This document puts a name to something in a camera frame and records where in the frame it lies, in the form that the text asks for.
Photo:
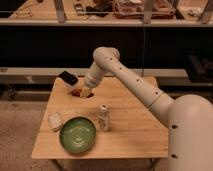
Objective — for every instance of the brown tray on shelf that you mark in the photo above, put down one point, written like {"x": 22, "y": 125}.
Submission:
{"x": 136, "y": 9}

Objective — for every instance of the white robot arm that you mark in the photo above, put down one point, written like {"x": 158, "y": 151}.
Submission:
{"x": 189, "y": 118}

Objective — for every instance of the white folded cloth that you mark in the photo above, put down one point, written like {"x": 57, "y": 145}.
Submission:
{"x": 55, "y": 121}

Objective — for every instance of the wooden table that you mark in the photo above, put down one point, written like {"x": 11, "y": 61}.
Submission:
{"x": 133, "y": 133}

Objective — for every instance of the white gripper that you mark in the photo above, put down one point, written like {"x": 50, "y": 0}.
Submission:
{"x": 92, "y": 80}

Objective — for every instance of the black device on shelf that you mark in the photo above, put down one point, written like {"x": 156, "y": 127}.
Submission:
{"x": 79, "y": 9}

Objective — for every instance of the red chili pepper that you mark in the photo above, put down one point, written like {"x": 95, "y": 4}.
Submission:
{"x": 77, "y": 92}

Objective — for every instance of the white cup with black block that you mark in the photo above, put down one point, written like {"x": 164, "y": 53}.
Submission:
{"x": 70, "y": 80}

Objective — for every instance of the green ceramic bowl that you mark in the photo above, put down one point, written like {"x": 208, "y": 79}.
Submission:
{"x": 77, "y": 135}

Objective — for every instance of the white ceramic bottle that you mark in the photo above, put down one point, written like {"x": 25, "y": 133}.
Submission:
{"x": 103, "y": 118}

